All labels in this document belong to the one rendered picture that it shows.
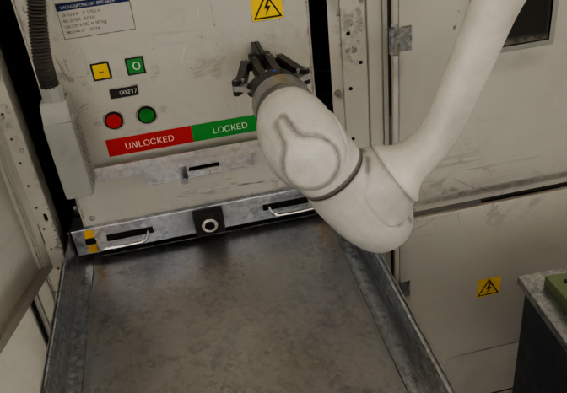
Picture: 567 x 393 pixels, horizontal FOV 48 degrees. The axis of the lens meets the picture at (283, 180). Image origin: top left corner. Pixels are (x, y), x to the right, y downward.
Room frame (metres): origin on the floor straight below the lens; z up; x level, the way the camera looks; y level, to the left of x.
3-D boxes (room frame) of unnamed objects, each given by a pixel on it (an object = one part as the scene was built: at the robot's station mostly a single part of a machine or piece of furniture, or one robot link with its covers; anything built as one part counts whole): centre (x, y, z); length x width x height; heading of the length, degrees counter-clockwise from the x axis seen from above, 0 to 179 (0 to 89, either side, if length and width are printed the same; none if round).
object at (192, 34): (1.08, 0.16, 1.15); 0.48 x 0.01 x 0.48; 98
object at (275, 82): (0.84, -0.01, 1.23); 0.09 x 0.06 x 0.09; 98
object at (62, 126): (0.99, 0.36, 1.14); 0.08 x 0.05 x 0.17; 8
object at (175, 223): (1.10, 0.16, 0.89); 0.54 x 0.05 x 0.06; 98
